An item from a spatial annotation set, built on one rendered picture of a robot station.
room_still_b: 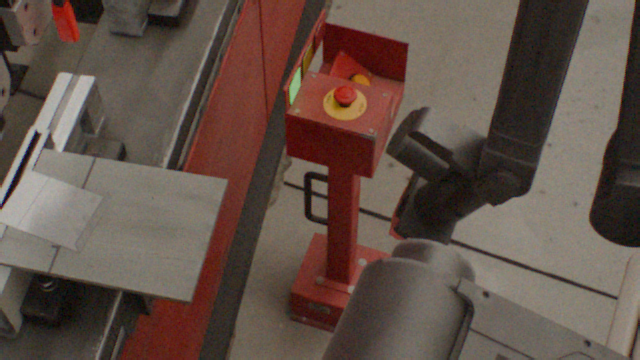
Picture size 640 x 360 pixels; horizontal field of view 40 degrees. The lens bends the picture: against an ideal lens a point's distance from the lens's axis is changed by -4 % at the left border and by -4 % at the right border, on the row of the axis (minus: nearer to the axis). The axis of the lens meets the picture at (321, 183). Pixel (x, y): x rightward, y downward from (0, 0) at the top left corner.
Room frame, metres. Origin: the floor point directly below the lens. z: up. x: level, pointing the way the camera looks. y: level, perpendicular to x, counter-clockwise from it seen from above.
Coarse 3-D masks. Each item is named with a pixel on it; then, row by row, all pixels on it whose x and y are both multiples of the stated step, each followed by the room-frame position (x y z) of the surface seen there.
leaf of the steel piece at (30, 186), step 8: (24, 176) 0.67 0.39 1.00; (32, 176) 0.67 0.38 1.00; (40, 176) 0.67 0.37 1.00; (24, 184) 0.65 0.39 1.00; (32, 184) 0.66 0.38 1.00; (40, 184) 0.65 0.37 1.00; (16, 192) 0.64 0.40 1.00; (24, 192) 0.64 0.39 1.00; (32, 192) 0.64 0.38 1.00; (8, 200) 0.63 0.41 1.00; (16, 200) 0.63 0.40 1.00; (24, 200) 0.63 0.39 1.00; (32, 200) 0.63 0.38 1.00; (8, 208) 0.62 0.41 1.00; (16, 208) 0.62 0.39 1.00; (24, 208) 0.62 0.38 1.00; (0, 216) 0.60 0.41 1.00; (8, 216) 0.60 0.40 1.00; (16, 216) 0.60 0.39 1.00; (8, 224) 0.59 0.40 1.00; (16, 224) 0.59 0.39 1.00
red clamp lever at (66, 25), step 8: (56, 0) 0.77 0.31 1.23; (64, 0) 0.77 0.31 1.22; (56, 8) 0.76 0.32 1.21; (64, 8) 0.76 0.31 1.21; (72, 8) 0.77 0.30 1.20; (56, 16) 0.76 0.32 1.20; (64, 16) 0.76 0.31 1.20; (72, 16) 0.77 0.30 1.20; (64, 24) 0.76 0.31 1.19; (72, 24) 0.76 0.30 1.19; (64, 32) 0.76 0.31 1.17; (72, 32) 0.76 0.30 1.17; (64, 40) 0.76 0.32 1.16; (72, 40) 0.76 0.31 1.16
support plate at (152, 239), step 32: (64, 160) 0.70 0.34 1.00; (96, 160) 0.70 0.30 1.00; (96, 192) 0.64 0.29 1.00; (128, 192) 0.64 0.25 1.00; (160, 192) 0.64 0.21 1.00; (192, 192) 0.64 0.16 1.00; (224, 192) 0.65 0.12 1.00; (128, 224) 0.60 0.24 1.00; (160, 224) 0.60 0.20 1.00; (192, 224) 0.60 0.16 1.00; (0, 256) 0.55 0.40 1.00; (32, 256) 0.55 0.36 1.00; (64, 256) 0.55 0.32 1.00; (96, 256) 0.55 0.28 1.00; (128, 256) 0.55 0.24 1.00; (160, 256) 0.55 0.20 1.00; (192, 256) 0.55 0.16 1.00; (128, 288) 0.50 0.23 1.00; (160, 288) 0.51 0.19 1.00; (192, 288) 0.51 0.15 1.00
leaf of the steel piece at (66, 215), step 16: (48, 192) 0.64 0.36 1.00; (64, 192) 0.64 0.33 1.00; (80, 192) 0.64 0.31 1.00; (32, 208) 0.62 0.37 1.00; (48, 208) 0.62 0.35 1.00; (64, 208) 0.62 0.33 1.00; (80, 208) 0.62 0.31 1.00; (96, 208) 0.61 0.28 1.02; (32, 224) 0.59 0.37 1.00; (48, 224) 0.59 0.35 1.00; (64, 224) 0.59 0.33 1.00; (80, 224) 0.59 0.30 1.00; (96, 224) 0.59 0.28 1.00; (48, 240) 0.57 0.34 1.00; (64, 240) 0.57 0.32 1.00; (80, 240) 0.56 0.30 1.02
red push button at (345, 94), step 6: (336, 90) 0.98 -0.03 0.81; (342, 90) 0.98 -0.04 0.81; (348, 90) 0.98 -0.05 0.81; (354, 90) 0.98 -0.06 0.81; (336, 96) 0.97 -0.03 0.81; (342, 96) 0.96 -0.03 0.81; (348, 96) 0.96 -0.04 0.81; (354, 96) 0.97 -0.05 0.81; (342, 102) 0.96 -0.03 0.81; (348, 102) 0.96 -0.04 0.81
